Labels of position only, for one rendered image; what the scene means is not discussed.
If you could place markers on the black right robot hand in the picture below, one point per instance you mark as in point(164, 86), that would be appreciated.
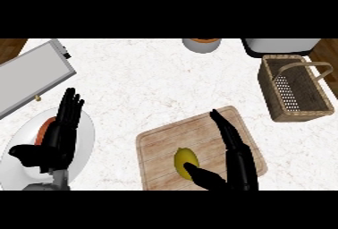
point(240, 161)

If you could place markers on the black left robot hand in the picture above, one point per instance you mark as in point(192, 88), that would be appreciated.
point(56, 140)

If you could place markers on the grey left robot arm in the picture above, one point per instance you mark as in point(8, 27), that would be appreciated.
point(52, 181)

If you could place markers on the yellow lemon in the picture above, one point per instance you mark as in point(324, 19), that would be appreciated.
point(183, 158)

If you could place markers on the wooden cutting board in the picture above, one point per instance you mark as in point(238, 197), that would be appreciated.
point(176, 143)

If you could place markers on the white plate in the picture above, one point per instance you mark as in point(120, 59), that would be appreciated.
point(86, 137)

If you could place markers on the grey flat door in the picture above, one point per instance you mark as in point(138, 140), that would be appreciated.
point(31, 74)

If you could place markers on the grey cylindrical container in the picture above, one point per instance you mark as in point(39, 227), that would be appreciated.
point(201, 45)

